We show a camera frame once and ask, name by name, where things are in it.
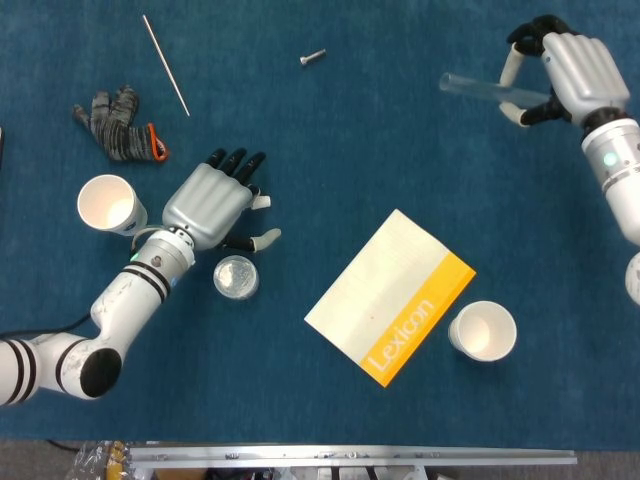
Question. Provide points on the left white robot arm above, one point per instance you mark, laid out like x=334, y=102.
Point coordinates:
x=140, y=285

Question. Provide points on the paper cup with blue flower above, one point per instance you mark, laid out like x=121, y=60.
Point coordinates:
x=107, y=202

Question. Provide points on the thin metal rod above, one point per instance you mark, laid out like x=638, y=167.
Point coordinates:
x=166, y=65

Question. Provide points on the clear glass test tube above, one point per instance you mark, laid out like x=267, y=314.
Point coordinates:
x=470, y=87

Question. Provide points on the metal bolt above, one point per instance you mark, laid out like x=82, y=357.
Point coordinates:
x=312, y=57

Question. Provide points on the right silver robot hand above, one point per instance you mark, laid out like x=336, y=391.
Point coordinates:
x=585, y=75

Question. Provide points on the crumpled clear plastic wrap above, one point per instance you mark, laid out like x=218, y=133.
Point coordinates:
x=97, y=460

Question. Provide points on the small white stopper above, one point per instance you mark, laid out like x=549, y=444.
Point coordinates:
x=262, y=202

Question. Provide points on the striped knit work glove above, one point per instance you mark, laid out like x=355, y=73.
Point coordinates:
x=120, y=135

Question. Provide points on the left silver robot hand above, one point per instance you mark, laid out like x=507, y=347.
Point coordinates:
x=205, y=205

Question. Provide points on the teal carpet table cover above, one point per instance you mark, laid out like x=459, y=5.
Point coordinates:
x=300, y=150

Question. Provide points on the aluminium frame rail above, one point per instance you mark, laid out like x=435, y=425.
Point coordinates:
x=350, y=455

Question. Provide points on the paper cup with dark print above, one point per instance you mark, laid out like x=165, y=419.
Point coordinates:
x=482, y=330

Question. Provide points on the white and orange Lexicon book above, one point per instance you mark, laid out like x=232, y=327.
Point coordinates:
x=385, y=295

